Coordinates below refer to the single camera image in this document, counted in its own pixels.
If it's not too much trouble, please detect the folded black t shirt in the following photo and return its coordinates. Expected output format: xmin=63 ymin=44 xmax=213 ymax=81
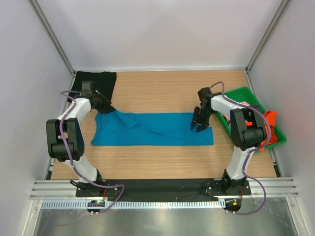
xmin=71 ymin=71 xmax=117 ymax=101

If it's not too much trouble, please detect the green plastic bin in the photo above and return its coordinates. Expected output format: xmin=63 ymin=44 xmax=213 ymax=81
xmin=225 ymin=87 xmax=287 ymax=149

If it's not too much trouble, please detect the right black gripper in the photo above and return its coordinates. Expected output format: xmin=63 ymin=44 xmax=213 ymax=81
xmin=191 ymin=107 xmax=215 ymax=132

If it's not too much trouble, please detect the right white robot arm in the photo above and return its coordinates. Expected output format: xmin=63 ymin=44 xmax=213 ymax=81
xmin=190 ymin=87 xmax=267 ymax=195

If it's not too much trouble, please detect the orange t shirt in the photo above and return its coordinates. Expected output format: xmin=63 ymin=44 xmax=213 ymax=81
xmin=246 ymin=110 xmax=279 ymax=152

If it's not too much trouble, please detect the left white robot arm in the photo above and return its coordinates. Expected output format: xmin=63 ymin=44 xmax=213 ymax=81
xmin=46 ymin=81 xmax=112 ymax=197

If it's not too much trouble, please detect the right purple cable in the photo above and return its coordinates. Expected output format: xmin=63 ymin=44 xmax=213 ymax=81
xmin=209 ymin=81 xmax=270 ymax=217

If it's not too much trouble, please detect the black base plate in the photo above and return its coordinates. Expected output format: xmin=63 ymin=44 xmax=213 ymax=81
xmin=70 ymin=178 xmax=251 ymax=203

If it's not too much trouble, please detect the pink t shirt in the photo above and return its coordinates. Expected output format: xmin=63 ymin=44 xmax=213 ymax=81
xmin=222 ymin=100 xmax=250 ymax=126

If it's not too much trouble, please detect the blue t shirt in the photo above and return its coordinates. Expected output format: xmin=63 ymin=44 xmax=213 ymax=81
xmin=91 ymin=110 xmax=214 ymax=146

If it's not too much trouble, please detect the aluminium frame rail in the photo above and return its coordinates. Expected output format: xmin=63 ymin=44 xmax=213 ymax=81
xmin=29 ymin=177 xmax=299 ymax=200

